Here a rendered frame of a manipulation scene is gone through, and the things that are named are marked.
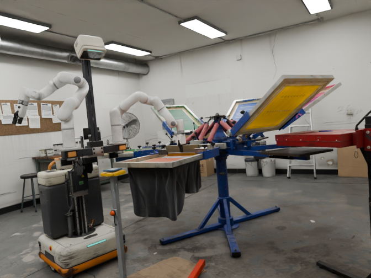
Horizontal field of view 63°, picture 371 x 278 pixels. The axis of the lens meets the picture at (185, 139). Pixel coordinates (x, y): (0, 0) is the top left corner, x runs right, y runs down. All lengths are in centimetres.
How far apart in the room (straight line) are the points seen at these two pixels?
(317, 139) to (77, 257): 217
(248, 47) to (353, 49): 204
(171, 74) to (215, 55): 127
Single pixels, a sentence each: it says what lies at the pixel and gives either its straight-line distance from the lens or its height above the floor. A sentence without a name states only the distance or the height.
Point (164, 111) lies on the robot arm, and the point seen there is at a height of 138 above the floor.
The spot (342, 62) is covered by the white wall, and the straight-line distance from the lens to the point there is 656.
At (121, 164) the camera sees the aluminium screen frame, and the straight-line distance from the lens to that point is 247.
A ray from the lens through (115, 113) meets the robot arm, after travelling 272.
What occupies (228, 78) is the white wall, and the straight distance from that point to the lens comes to 709.
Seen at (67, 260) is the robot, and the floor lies 19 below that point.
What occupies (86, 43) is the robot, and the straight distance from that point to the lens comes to 259.
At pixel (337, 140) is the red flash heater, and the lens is 220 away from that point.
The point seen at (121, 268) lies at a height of 23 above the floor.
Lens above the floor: 126
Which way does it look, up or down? 3 degrees down
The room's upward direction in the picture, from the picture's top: 5 degrees counter-clockwise
